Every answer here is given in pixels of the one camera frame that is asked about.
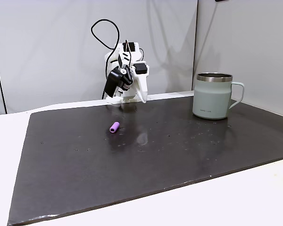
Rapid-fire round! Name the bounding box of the purple pen grip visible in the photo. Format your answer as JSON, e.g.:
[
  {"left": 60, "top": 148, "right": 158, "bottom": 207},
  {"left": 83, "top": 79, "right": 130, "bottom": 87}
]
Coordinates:
[{"left": 108, "top": 121, "right": 121, "bottom": 134}]

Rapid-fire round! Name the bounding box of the black camera box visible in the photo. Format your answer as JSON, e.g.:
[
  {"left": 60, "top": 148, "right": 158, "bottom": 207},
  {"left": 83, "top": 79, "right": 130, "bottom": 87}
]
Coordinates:
[{"left": 103, "top": 68, "right": 125, "bottom": 98}]

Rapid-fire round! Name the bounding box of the black cable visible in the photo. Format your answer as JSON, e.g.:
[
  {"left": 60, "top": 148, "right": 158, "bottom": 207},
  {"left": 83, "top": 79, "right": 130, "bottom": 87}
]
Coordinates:
[{"left": 91, "top": 19, "right": 121, "bottom": 99}]

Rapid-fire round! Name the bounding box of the dark table mat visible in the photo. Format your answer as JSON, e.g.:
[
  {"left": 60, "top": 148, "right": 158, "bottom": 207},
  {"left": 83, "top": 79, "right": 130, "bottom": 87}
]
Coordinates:
[{"left": 7, "top": 96, "right": 283, "bottom": 226}]

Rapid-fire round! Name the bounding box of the pale green steel mug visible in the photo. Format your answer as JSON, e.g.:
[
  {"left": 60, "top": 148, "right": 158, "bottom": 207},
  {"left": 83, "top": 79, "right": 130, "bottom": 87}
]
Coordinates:
[{"left": 192, "top": 72, "right": 245, "bottom": 120}]

